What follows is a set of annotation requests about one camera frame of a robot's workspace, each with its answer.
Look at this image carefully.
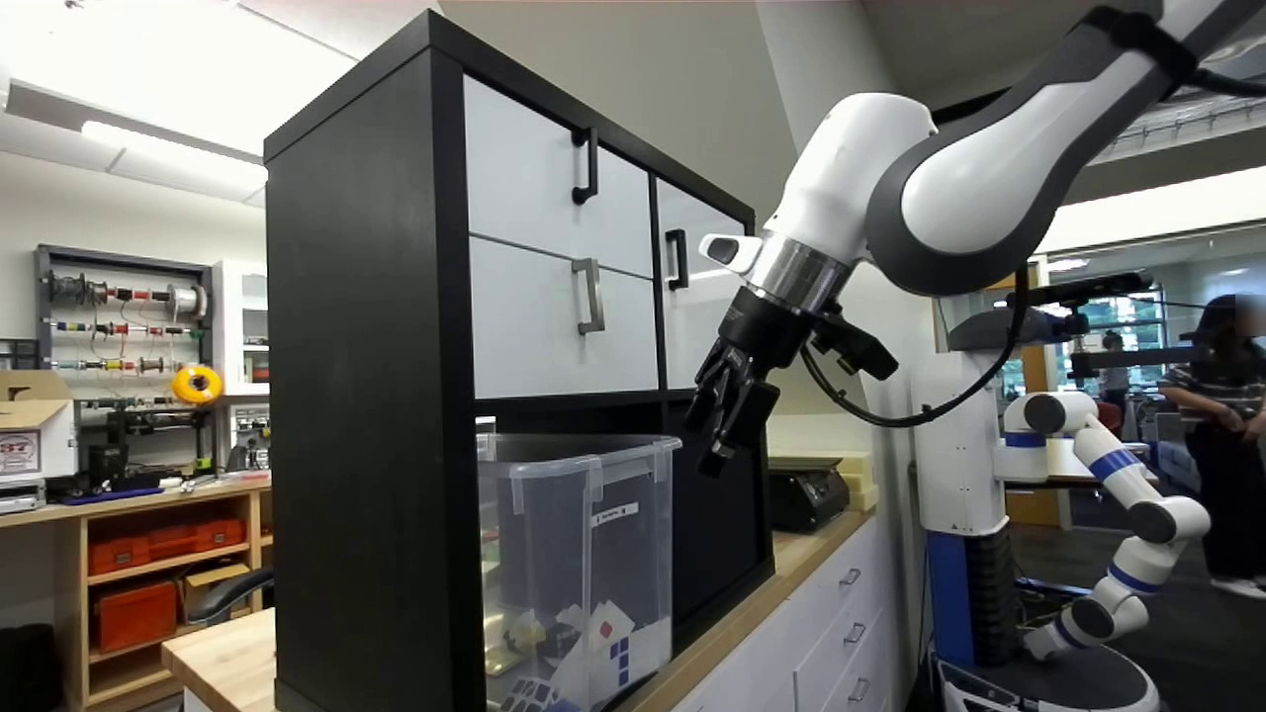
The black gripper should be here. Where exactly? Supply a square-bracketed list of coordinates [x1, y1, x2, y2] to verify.
[681, 285, 822, 478]

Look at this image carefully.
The clear plastic storage box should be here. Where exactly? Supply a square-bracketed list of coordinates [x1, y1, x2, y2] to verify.
[470, 429, 684, 712]

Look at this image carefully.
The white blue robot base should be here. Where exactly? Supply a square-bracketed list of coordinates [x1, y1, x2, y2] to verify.
[911, 350, 1161, 712]

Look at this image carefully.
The white blue jointed robot arm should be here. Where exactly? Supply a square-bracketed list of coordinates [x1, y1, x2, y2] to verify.
[1002, 385, 1214, 665]

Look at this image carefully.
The cardboard box with white label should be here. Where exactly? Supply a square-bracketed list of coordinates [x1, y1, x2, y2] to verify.
[0, 370, 83, 503]

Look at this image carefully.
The white cabinet door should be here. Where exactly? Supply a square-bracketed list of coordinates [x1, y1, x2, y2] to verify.
[651, 176, 755, 396]

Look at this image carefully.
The black device on counter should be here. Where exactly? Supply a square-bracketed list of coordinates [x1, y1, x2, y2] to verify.
[763, 455, 854, 537]

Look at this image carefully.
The wooden counter with white drawers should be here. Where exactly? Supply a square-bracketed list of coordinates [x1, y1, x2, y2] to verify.
[159, 453, 912, 712]

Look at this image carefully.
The white blue puzzle cube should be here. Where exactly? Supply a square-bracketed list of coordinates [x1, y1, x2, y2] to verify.
[578, 603, 675, 704]

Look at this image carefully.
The black cube shelf unit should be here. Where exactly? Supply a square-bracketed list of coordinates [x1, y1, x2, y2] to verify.
[262, 10, 778, 712]

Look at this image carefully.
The person in dark clothes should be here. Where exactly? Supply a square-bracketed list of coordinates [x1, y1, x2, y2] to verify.
[1161, 293, 1266, 604]

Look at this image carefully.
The yellow spool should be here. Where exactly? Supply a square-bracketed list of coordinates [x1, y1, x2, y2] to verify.
[164, 359, 230, 412]

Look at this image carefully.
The long red bin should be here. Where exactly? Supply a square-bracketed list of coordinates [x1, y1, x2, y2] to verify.
[86, 516, 250, 582]

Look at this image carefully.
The short red bin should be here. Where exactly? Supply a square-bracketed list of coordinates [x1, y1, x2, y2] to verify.
[86, 579, 183, 657]

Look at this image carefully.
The wooden workbench shelf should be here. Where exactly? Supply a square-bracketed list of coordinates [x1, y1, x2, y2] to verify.
[0, 471, 275, 712]

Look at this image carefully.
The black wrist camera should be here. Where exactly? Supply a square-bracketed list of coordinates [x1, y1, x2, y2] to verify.
[810, 304, 901, 385]

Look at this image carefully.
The black door handle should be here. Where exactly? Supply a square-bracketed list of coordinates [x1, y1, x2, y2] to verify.
[661, 226, 692, 293]

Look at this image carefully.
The grey drawer handle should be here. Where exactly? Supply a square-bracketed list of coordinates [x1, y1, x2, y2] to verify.
[570, 257, 607, 342]

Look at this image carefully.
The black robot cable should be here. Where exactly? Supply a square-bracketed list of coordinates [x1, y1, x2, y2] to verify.
[793, 261, 1037, 433]

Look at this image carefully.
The white drawer with grey handle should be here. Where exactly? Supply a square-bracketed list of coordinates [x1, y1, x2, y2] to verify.
[468, 235, 665, 405]

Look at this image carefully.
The black drawer handle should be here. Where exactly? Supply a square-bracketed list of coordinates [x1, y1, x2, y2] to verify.
[564, 126, 601, 211]

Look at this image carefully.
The white drawer with black handle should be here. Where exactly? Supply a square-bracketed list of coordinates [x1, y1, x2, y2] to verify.
[458, 75, 656, 281]

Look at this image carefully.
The wall tool panel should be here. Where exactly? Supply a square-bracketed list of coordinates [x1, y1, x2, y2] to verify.
[30, 243, 222, 388]

